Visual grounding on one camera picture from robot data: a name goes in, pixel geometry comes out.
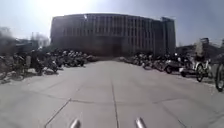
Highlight robot's own part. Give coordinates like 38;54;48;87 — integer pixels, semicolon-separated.
134;116;147;128
69;118;82;128

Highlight low building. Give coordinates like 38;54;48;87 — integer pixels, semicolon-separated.
175;37;224;61

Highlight bare trees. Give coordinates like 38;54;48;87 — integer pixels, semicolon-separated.
0;26;51;51

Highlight grey concrete slab pavement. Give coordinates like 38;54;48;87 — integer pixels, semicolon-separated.
0;59;224;128

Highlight large dark multistorey building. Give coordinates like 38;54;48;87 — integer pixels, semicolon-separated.
49;13;177;58

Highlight row of parked bicycles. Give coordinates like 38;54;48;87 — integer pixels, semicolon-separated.
0;48;100;84
117;51;224;93

